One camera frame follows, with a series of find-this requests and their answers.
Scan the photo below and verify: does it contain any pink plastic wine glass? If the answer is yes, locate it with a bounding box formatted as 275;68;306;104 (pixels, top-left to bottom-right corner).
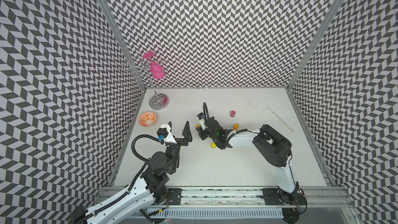
143;51;165;80

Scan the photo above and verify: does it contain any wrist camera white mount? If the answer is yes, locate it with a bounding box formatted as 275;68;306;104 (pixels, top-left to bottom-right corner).
197;113;206;130
157;124;174;143

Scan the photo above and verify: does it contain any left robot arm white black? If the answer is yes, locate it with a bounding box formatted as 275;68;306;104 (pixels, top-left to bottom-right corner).
69;122;192;224

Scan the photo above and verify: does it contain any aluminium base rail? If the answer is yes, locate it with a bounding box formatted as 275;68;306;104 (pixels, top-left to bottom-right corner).
93;186;355;209

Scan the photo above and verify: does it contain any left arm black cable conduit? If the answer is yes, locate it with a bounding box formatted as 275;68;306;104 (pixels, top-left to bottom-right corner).
131;134;161;164

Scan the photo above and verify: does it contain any aluminium corner post right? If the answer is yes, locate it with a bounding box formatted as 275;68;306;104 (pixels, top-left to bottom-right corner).
286;0;344;91

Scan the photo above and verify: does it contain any orange paint jar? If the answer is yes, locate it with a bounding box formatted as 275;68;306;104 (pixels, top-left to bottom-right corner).
233;123;239;131

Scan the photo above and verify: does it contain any aluminium corner post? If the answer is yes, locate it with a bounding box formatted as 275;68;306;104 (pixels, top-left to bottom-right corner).
286;0;344;91
96;0;146;91

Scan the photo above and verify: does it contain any chrome glass holder stand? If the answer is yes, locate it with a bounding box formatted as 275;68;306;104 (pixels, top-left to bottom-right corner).
127;64;170;111

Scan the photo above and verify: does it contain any orange patterned ceramic bowl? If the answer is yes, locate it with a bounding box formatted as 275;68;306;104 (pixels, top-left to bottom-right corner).
138;111;158;127

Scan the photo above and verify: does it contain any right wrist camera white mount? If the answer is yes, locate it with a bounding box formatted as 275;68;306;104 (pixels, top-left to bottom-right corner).
197;113;206;130

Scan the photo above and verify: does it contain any clear plastic ruler strip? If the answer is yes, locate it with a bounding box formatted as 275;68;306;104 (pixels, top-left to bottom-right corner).
266;107;294;132

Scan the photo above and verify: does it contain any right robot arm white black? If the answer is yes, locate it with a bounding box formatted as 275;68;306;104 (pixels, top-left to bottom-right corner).
196;113;308;207

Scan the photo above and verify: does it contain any aluminium corner post left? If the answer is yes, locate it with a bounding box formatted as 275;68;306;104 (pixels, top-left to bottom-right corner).
96;0;146;91

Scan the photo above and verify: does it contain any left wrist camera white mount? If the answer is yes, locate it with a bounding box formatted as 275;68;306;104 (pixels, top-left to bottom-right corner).
157;124;174;143

